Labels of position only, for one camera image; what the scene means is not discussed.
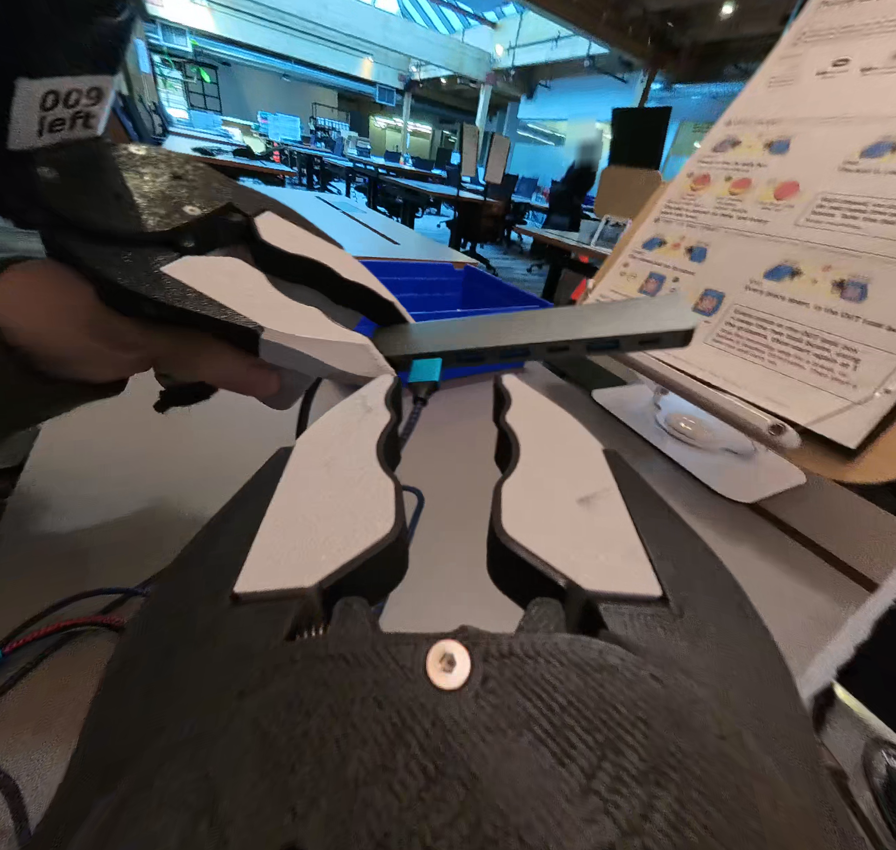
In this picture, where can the grey USB hub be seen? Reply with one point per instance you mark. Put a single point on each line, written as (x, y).
(546, 329)

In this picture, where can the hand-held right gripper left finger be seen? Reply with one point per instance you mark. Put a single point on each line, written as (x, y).
(329, 500)

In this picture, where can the clear plastic bin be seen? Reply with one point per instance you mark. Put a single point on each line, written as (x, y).
(861, 626)

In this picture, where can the clear acrylic holder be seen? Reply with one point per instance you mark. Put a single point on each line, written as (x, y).
(610, 233)

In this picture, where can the white stand base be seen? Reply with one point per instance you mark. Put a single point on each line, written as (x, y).
(742, 472)

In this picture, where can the blue plastic bin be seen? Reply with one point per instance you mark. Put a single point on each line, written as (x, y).
(455, 290)

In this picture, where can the black monitor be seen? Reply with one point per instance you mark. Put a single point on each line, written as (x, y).
(640, 140)

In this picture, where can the white sign board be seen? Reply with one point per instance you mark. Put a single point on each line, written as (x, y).
(498, 156)
(469, 150)

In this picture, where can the printed instruction sheet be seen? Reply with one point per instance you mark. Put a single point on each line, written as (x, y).
(770, 234)

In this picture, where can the brown wooden desk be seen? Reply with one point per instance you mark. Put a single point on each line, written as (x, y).
(224, 161)
(553, 241)

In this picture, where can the orange traffic cone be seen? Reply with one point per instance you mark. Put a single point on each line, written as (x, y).
(578, 284)

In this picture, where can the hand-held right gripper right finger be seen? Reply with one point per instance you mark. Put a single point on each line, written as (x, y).
(567, 507)

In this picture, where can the person's left hand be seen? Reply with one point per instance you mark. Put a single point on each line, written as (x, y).
(84, 332)

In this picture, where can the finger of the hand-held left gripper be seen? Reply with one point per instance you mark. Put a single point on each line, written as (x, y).
(266, 308)
(315, 252)

